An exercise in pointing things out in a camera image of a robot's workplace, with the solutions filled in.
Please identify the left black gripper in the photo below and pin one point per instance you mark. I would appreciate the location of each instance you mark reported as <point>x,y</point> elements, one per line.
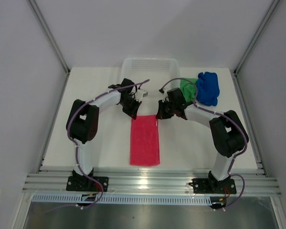
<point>133,112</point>

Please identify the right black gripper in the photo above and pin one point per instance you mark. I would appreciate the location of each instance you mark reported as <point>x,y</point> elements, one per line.
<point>161,114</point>

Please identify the green towel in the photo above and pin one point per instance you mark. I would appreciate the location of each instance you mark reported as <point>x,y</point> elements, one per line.
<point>188,87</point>

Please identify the white plastic basket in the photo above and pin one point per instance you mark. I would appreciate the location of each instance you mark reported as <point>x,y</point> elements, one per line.
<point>131,65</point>

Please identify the pink towel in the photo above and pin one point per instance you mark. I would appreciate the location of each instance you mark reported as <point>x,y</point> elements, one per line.
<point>144,141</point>

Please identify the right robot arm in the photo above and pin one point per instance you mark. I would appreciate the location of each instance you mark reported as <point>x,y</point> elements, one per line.
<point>229,136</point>

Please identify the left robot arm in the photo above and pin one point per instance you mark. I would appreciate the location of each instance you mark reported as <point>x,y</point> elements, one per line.
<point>82,127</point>

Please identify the blue towel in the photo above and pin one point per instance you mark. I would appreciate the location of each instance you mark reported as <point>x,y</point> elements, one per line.
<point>208,88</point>

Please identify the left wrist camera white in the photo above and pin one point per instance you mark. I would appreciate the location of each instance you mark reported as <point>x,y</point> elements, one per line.
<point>140,94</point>

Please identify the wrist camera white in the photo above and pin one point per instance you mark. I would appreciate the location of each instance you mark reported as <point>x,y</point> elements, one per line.
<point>140,94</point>
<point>163,90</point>

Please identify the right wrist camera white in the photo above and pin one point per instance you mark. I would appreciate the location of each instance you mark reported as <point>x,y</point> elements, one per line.
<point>163,90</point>

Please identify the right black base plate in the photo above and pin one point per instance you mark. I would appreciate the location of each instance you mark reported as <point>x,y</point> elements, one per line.
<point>210,186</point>

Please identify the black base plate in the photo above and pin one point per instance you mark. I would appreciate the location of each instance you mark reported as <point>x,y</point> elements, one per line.
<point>82,184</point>
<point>210,186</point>

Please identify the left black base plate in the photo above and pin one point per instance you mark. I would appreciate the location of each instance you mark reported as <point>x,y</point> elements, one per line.
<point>82,184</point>

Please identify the aluminium mounting rail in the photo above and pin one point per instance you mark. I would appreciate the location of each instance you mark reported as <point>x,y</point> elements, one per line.
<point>152,181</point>

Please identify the slotted cable duct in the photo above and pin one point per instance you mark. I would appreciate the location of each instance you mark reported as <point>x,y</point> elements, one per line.
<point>122,199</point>

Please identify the left aluminium frame post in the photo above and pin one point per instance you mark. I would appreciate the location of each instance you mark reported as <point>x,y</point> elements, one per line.
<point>47,33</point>

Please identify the aluminium frame post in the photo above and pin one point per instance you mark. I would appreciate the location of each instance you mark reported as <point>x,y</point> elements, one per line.
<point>47,33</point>
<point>258,34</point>

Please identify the right aluminium frame post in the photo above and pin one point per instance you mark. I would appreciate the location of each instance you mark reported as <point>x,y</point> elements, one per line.
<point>258,34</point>

